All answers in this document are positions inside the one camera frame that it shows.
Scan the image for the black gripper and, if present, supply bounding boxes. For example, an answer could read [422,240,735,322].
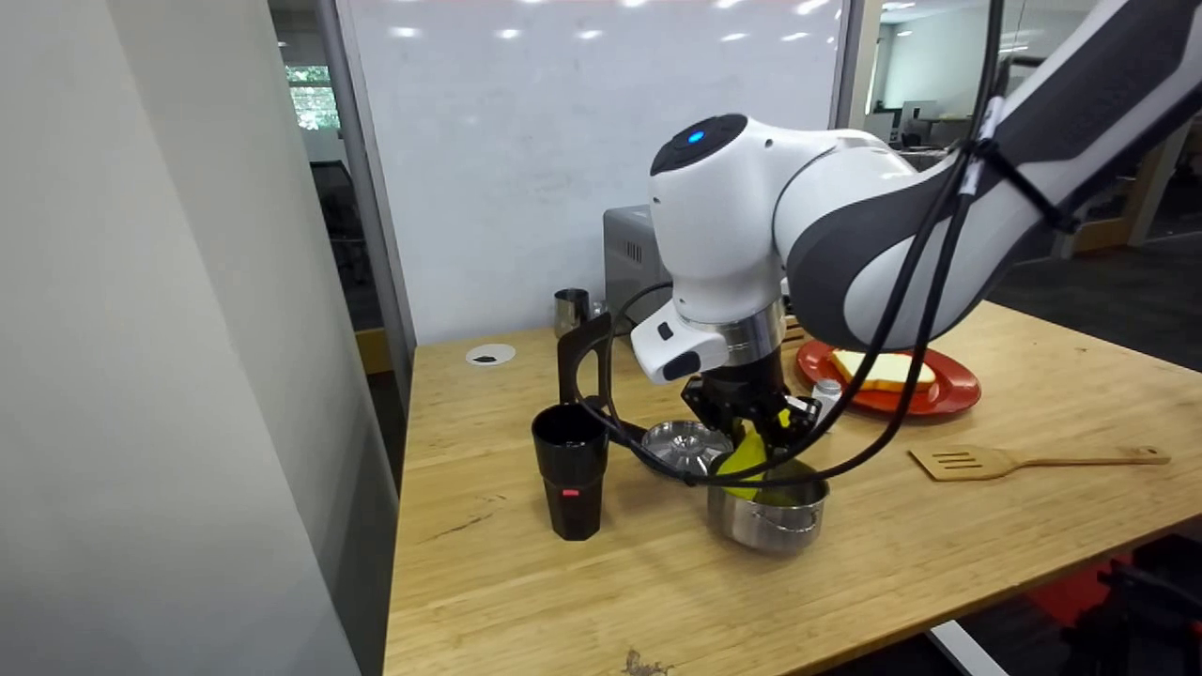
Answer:
[680,354,815,465]

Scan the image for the silver pot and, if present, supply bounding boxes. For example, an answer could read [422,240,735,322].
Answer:
[704,457,834,560]

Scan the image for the white bread slice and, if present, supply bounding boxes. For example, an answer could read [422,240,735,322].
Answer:
[832,348,938,389]

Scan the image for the black cup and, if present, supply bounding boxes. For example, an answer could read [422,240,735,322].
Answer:
[527,403,613,545]

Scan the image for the silver toaster oven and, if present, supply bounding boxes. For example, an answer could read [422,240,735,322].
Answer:
[601,204,668,322]

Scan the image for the orange plate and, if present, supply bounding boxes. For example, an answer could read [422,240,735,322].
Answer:
[793,334,985,421]

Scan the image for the small metal cup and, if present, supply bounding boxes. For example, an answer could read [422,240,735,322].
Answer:
[551,286,595,337]

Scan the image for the wooden spatula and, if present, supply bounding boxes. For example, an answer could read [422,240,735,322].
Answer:
[906,438,1176,486]

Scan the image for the whiteboard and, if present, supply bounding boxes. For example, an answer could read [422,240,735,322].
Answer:
[332,0,869,348]

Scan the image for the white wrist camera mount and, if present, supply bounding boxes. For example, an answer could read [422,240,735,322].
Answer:
[628,302,735,388]

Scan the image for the table cable grommet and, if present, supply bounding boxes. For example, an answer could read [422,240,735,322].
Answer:
[464,342,520,372]

